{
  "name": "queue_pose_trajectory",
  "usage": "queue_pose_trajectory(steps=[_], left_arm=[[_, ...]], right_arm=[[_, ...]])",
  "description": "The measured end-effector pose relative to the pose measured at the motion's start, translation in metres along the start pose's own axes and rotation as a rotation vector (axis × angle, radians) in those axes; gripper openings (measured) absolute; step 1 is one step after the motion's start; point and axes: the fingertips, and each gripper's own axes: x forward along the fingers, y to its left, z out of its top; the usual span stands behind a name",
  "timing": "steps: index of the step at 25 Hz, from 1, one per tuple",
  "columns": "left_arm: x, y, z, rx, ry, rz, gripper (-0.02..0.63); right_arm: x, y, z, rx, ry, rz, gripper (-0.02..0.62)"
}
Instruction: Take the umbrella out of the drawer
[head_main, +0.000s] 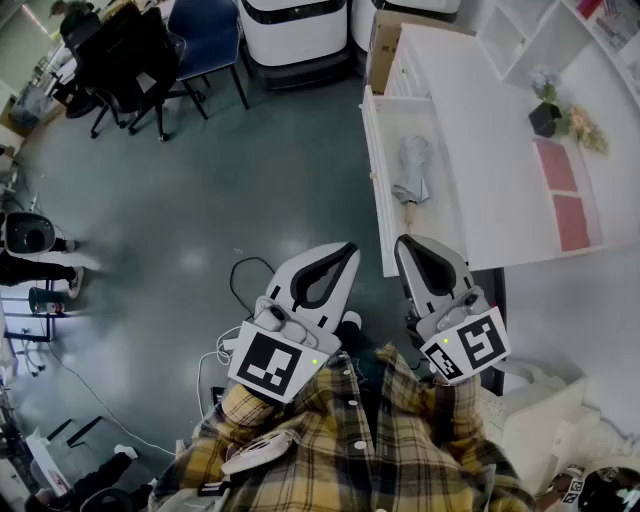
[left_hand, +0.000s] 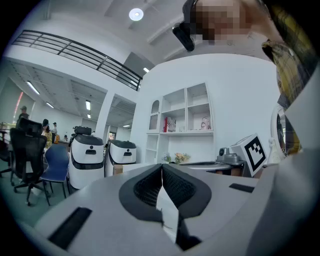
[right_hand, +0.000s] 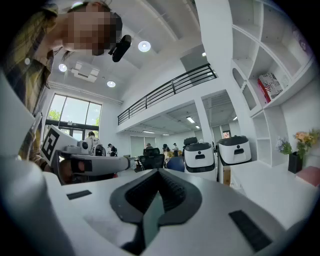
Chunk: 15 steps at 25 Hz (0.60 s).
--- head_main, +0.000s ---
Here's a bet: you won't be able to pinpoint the grey bag with strap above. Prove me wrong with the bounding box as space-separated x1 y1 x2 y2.
149 479 234 512

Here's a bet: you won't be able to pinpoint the person's yellow plaid shirt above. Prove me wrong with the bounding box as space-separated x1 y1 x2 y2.
149 343 537 512

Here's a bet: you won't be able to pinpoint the pink mat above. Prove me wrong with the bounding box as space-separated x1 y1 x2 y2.
532 138 580 194
551 193 592 253

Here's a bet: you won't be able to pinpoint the blue chair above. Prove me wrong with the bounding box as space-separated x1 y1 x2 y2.
166 0 251 122

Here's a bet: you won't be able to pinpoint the grey umbrella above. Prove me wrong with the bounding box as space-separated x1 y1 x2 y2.
391 134 436 229

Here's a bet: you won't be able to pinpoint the white and black machine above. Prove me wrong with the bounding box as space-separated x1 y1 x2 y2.
349 0 462 54
238 0 352 91

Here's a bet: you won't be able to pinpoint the white desk with drawer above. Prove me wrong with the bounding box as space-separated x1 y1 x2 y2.
360 22 640 277

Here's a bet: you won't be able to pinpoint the person's right forearm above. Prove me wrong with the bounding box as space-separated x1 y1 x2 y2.
432 374 485 449

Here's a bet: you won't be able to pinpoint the round grey bin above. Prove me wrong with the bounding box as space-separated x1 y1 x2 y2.
3 211 57 256

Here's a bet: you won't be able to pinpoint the person's left forearm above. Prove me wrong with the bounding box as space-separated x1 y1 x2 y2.
219 380 301 429

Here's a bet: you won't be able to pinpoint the white shelf unit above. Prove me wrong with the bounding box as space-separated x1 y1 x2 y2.
477 0 640 249

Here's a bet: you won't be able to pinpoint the white phone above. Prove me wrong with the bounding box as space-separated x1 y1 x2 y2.
219 430 294 476

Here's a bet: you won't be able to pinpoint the white charger cable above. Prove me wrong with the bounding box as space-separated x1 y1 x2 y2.
196 324 244 419

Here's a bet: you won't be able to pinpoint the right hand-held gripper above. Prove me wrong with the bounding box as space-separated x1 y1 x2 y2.
394 235 511 385

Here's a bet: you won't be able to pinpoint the black floor cable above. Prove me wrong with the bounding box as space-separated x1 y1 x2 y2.
229 256 277 322

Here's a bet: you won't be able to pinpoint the black office chair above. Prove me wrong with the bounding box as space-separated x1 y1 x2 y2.
64 3 182 142

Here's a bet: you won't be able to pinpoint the purple flower bunch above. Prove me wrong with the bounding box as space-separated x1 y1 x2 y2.
528 63 562 105

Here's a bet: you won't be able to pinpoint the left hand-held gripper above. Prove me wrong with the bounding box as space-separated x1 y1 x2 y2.
227 242 361 405

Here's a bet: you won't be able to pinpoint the person's black trousers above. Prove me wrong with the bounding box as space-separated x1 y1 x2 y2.
333 319 437 386

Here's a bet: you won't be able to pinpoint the yellow flower bunch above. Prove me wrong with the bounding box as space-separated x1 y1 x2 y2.
567 104 610 155

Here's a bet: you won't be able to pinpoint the brown cardboard box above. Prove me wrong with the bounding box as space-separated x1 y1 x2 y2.
366 9 404 96

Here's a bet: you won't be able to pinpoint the black flower vase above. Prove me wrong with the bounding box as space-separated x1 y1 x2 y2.
528 101 564 139

